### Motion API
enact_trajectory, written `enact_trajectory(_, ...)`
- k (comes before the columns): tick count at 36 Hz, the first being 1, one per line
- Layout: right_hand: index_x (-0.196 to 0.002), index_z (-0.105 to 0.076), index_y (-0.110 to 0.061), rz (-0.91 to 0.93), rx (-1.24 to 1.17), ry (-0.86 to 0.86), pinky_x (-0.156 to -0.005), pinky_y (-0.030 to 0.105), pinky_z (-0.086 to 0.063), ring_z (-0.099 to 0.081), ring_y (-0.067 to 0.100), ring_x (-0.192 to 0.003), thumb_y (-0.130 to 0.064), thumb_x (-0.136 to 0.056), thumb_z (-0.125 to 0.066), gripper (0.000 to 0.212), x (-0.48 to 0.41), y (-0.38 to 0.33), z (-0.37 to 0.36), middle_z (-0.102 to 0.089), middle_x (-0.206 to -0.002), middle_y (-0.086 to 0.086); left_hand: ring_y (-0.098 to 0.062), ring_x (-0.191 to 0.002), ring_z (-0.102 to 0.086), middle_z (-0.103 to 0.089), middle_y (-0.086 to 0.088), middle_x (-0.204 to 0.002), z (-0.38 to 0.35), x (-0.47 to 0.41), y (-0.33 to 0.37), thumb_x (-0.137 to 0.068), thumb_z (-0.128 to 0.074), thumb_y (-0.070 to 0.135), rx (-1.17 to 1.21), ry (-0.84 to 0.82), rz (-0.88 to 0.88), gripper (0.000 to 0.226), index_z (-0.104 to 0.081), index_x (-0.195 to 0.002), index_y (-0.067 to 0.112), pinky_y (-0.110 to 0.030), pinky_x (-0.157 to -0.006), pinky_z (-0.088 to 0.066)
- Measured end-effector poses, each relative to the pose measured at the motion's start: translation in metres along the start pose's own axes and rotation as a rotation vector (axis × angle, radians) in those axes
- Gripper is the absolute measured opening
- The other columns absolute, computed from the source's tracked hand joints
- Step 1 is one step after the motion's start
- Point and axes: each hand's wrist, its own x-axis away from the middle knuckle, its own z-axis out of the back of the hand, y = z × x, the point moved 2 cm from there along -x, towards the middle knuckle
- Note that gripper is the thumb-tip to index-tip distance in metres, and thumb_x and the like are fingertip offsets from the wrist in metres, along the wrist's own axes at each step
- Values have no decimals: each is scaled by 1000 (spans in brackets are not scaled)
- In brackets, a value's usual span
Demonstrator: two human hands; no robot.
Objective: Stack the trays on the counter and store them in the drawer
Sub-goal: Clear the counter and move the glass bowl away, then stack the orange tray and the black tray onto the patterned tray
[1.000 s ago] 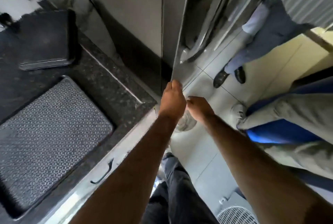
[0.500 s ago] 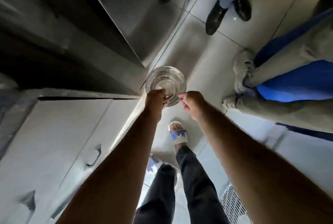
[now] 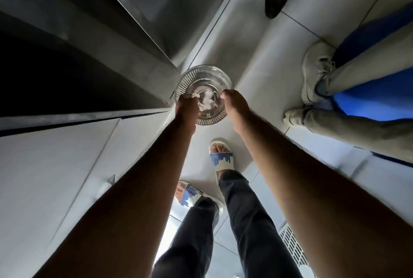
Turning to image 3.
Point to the person's right hand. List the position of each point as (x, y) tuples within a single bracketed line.
[(238, 108)]

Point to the person's left hand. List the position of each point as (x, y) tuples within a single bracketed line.
[(186, 113)]

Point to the person's left fingers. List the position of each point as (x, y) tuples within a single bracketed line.
[(187, 99)]

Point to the person's right fingers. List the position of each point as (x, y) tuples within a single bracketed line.
[(229, 95)]

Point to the clear ribbed glass bowl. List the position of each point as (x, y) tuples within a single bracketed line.
[(206, 79)]

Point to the person's left forearm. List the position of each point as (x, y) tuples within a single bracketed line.
[(135, 203)]

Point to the person's right forearm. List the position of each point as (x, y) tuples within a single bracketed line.
[(316, 200)]

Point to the white crumpled tissue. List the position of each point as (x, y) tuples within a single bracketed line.
[(206, 99)]

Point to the blue white right slipper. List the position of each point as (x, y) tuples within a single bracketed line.
[(221, 158)]

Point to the blue white slipper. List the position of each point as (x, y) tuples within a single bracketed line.
[(190, 194), (221, 158)]

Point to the stainless steel appliance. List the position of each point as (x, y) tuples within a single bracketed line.
[(174, 7)]

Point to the blue white left slipper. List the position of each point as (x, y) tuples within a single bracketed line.
[(190, 194)]

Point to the dark kitchen counter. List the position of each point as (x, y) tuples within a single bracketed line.
[(64, 61)]

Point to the person's right trouser leg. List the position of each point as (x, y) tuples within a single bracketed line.
[(251, 223)]

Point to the person's left trouser leg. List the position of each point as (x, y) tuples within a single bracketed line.
[(190, 242)]

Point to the white cabinet door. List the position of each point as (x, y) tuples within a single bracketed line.
[(55, 190)]

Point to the white floor vent grille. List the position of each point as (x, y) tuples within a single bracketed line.
[(293, 246)]

